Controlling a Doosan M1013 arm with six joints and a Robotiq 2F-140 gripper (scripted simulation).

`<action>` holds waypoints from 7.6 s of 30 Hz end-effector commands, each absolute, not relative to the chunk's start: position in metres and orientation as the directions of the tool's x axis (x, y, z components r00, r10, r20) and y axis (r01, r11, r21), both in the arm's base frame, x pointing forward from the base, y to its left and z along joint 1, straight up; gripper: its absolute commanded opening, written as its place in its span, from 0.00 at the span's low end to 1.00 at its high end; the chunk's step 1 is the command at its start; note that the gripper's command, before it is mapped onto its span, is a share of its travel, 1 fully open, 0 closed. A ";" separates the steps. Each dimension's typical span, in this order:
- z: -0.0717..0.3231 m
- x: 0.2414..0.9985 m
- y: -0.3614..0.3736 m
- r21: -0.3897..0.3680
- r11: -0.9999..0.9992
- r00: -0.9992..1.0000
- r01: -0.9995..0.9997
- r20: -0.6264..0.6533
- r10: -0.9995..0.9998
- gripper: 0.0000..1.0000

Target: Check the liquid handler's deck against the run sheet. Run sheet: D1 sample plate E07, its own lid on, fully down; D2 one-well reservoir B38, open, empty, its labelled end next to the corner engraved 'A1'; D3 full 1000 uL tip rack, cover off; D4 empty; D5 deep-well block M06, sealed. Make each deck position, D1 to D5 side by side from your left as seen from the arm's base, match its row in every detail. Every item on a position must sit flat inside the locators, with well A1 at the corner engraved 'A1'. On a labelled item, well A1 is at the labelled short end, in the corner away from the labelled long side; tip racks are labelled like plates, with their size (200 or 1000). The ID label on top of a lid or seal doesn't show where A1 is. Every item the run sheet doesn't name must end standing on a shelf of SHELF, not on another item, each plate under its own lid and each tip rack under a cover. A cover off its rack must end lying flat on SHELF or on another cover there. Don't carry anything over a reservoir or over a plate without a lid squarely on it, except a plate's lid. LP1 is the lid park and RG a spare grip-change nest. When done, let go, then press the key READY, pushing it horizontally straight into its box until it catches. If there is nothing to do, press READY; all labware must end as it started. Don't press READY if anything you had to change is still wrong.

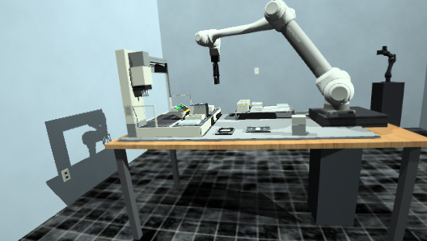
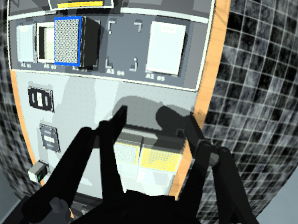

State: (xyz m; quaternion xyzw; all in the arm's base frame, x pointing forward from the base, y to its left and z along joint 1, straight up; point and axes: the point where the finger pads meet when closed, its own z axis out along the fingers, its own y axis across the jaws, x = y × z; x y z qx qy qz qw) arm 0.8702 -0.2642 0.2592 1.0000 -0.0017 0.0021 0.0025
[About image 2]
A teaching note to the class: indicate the white ready key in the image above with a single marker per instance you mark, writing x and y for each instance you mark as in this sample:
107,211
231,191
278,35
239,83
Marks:
38,171

